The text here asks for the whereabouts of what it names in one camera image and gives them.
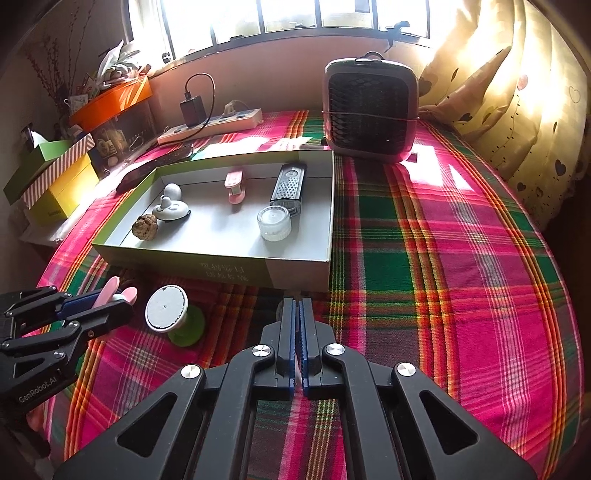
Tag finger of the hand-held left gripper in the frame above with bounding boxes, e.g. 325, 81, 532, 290
4, 286, 101, 334
0, 299, 136, 372

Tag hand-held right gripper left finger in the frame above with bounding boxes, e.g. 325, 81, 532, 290
53, 298, 296, 480

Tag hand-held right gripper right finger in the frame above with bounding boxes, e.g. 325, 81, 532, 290
299, 299, 539, 480

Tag pink clip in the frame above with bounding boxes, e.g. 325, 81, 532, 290
224, 170, 245, 206
92, 277, 138, 311

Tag brown walnut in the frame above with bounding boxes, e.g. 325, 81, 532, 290
131, 213, 160, 241

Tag white round jar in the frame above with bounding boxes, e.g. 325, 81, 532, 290
257, 206, 294, 242

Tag white round disc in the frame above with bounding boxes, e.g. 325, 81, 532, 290
151, 196, 191, 223

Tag cardboard box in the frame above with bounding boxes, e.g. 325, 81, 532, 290
92, 150, 335, 292

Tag green spool with grey top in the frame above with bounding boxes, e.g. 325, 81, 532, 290
144, 285, 206, 348

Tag yellow box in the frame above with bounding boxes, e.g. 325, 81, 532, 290
28, 154, 100, 227

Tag black remote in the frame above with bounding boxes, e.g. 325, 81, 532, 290
115, 164, 155, 193

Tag plaid tablecloth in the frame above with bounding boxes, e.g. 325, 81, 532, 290
37, 108, 585, 480

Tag green tissue box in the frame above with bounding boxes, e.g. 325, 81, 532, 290
4, 141, 75, 204

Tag black bicycle light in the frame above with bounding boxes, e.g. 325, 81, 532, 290
269, 162, 308, 217

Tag clear display case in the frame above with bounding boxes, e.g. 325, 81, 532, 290
88, 99, 158, 178

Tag dark flat case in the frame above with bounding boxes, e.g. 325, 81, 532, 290
152, 143, 194, 165

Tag orange box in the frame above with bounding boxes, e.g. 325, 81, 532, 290
69, 76, 153, 131

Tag white power strip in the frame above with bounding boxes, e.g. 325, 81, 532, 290
158, 108, 263, 145

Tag black charger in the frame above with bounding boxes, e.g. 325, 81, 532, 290
180, 96, 206, 126

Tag dried branches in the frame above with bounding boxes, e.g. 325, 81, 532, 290
23, 4, 93, 116

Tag clear plastic bag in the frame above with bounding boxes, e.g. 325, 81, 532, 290
95, 39, 148, 86

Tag grey desktop fan heater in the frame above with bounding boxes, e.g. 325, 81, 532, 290
323, 52, 420, 163

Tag yellow heart print curtain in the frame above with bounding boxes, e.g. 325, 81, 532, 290
418, 0, 591, 229

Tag window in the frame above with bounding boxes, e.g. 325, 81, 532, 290
122, 0, 435, 61

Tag black charger cable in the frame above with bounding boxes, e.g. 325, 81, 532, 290
185, 74, 216, 123

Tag black window handle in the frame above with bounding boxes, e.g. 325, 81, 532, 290
383, 21, 411, 51

